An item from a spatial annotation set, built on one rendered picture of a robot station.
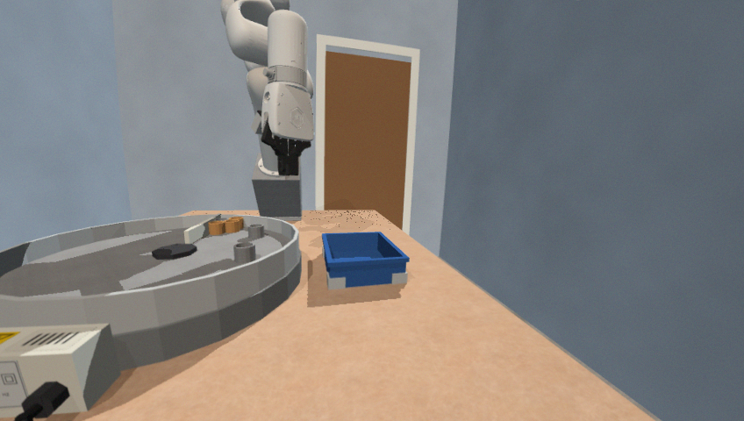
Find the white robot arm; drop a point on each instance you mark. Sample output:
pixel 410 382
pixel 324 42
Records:
pixel 267 33

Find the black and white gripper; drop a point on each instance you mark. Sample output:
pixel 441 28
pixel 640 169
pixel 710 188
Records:
pixel 291 120

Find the blue crate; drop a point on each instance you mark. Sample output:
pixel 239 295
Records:
pixel 356 259

